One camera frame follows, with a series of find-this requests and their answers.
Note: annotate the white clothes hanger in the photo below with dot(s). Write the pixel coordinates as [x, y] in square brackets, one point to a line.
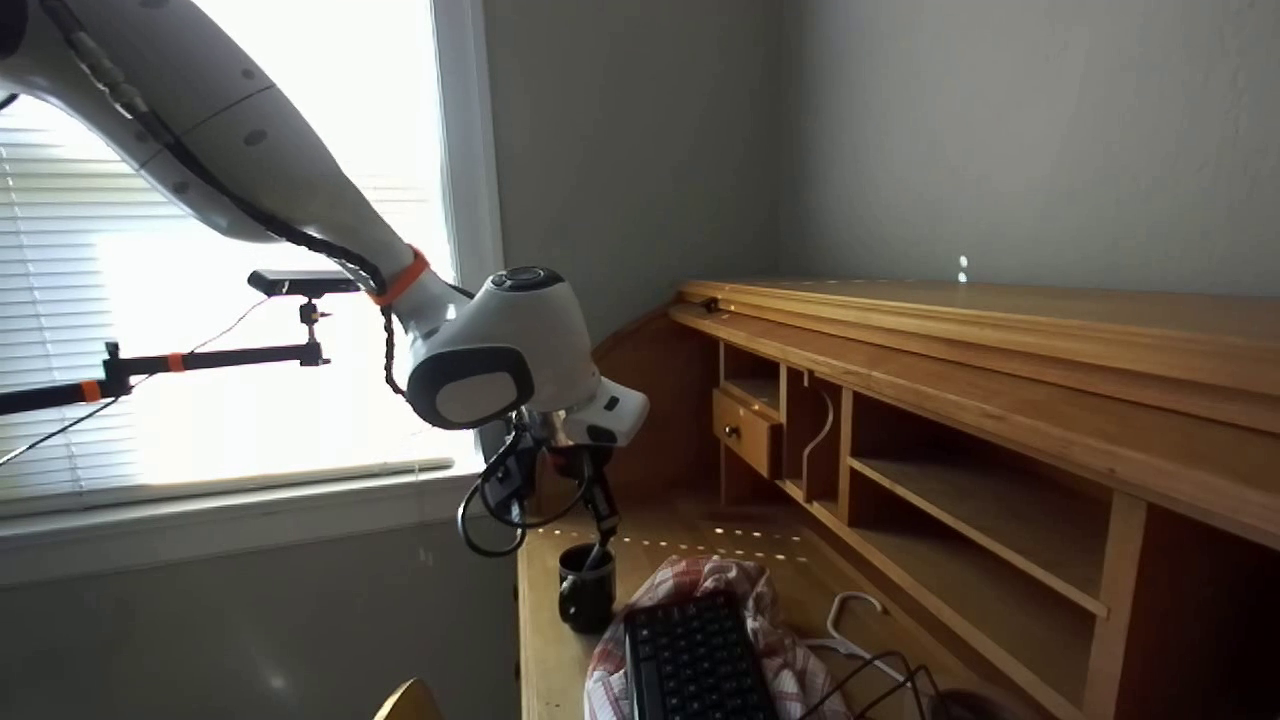
[857, 626]

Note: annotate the wooden desk cabinet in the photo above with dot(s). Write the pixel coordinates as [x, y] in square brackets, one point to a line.
[1068, 503]

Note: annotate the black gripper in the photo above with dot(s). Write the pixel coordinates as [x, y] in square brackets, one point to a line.
[564, 461]

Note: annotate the black wire rack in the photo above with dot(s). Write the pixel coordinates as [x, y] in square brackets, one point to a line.
[880, 687]

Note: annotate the small wooden drawer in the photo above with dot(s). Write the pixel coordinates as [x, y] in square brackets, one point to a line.
[747, 430]

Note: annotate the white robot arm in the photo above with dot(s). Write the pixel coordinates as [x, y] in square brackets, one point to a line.
[173, 95]

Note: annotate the black and white marker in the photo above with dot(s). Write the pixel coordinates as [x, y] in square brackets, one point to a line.
[602, 512]

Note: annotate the window blinds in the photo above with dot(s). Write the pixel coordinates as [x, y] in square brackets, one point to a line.
[98, 261]

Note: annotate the black computer keyboard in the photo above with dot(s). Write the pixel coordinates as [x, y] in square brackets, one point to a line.
[695, 660]

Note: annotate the dark brown cup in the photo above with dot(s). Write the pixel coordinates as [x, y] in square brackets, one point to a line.
[586, 588]

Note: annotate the red white checkered cloth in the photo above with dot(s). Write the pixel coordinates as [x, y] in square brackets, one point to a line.
[788, 666]

